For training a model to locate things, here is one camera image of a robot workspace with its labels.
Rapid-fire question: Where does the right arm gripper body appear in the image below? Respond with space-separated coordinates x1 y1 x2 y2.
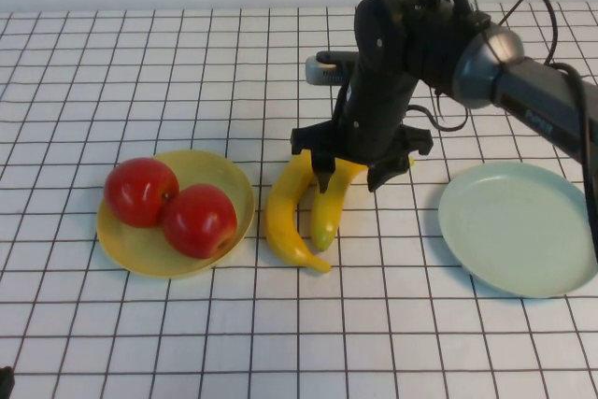
290 71 434 166

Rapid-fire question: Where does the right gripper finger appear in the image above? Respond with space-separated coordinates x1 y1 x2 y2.
310 151 338 194
366 155 407 192

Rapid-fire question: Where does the yellow banana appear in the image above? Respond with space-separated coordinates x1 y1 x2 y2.
310 155 417 252
264 150 333 274

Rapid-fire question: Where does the red apple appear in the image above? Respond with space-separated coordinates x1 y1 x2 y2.
161 183 238 260
102 157 181 230

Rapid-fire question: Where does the yellow round plate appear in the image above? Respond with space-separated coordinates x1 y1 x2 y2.
95 149 256 280

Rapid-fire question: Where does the light teal round plate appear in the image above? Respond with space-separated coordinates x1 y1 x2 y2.
437 161 598 298

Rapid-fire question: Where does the white grid-patterned tablecloth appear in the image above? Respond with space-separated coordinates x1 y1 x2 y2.
0 1 598 399

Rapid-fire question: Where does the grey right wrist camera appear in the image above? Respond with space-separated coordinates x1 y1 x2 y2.
306 50 363 88

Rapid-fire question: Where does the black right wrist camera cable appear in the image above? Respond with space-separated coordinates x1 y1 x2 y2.
406 0 598 264

